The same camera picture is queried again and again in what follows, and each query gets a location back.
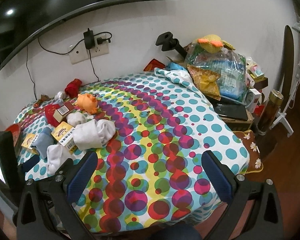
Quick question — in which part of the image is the white balled sock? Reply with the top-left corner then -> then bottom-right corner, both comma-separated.
54,90 -> 67,102

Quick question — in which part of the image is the yellow medicine box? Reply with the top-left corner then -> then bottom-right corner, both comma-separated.
51,121 -> 79,155
21,133 -> 42,155

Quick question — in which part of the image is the dark blue sock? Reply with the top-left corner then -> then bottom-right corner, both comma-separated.
22,156 -> 40,173

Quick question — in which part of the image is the gold patterned packet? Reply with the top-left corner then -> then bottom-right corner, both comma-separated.
186,64 -> 223,98

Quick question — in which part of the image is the large white sock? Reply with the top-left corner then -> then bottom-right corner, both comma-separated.
72,119 -> 116,149

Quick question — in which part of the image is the black plug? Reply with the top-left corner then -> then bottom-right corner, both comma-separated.
96,32 -> 113,46

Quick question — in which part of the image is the cardboard box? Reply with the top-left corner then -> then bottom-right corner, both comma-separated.
220,115 -> 254,132

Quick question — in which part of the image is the black power adapter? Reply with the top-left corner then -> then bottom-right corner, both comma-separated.
83,29 -> 95,50

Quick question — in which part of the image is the orange toy pig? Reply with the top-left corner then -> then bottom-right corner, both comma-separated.
76,93 -> 100,115

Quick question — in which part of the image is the small white box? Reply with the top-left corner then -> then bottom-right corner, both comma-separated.
247,89 -> 264,110

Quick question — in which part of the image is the brown daisy cushion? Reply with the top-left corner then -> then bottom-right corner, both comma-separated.
234,129 -> 264,174

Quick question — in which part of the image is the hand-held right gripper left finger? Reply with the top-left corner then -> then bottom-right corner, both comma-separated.
16,151 -> 98,240

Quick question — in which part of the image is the person's blue trouser leg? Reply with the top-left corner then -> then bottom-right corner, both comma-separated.
150,224 -> 203,240

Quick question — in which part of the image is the black laptop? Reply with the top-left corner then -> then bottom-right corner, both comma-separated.
212,102 -> 249,122

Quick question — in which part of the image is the white floor fan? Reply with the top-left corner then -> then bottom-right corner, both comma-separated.
270,20 -> 300,134

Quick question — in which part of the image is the red sock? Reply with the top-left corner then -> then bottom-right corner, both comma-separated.
64,79 -> 83,98

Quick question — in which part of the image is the red envelope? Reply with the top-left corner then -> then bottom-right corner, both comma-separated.
44,104 -> 62,127

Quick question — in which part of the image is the polka dot tablecloth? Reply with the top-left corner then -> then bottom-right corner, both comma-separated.
14,67 -> 250,233

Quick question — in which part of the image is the light blue cloth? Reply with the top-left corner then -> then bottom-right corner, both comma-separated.
166,62 -> 188,72

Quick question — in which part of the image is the black adapter cable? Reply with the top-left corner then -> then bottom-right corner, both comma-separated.
89,49 -> 100,81

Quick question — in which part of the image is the beige wall socket plate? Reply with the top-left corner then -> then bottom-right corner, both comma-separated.
69,39 -> 110,65

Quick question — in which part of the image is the yellow crocheted duck toy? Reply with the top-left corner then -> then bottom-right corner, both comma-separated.
196,34 -> 237,54

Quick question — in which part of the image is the pastel toy box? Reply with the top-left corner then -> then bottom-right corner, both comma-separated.
247,57 -> 264,79

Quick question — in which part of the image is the gold thermos bottle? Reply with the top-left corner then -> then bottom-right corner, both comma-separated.
259,89 -> 284,135

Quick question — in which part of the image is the red gift box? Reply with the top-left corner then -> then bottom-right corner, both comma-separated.
144,59 -> 165,73

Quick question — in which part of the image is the clear plastic bag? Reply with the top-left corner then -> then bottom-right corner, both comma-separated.
185,42 -> 248,100

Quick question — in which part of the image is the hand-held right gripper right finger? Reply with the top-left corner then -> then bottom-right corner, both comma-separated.
201,150 -> 284,240

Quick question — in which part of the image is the cream and red small box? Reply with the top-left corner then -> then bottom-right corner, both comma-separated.
52,104 -> 77,124

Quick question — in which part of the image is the woven basket with red inside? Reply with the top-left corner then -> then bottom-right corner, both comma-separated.
5,125 -> 22,153

